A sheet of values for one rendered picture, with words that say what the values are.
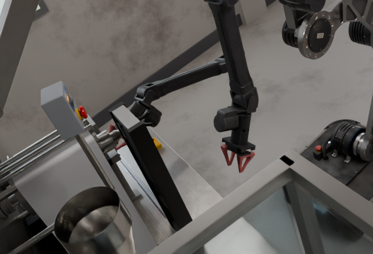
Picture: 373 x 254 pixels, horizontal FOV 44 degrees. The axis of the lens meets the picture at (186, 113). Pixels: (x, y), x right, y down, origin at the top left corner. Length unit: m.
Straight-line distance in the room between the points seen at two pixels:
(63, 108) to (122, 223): 0.26
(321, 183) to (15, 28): 0.47
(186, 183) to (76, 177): 0.60
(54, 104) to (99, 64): 2.95
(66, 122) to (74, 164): 0.34
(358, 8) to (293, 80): 1.64
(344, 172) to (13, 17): 2.19
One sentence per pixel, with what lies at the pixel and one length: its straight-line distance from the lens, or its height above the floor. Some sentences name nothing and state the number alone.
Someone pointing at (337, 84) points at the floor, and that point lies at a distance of 3.57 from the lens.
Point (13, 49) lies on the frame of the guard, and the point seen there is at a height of 1.94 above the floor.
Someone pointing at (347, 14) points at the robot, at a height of 1.12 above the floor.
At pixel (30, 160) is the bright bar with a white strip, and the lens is 1.36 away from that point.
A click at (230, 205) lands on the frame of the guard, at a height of 1.60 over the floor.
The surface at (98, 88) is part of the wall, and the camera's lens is 3.95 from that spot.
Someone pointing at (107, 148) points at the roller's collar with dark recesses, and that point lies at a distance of 1.41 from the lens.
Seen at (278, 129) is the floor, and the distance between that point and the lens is 3.29.
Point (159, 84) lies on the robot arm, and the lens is 1.80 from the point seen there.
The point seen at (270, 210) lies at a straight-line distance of 0.71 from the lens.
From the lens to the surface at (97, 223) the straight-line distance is 1.04.
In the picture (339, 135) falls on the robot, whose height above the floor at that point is 0.40.
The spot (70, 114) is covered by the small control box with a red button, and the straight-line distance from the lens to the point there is 0.97.
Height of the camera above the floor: 2.13
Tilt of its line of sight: 35 degrees down
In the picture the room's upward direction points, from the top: 23 degrees counter-clockwise
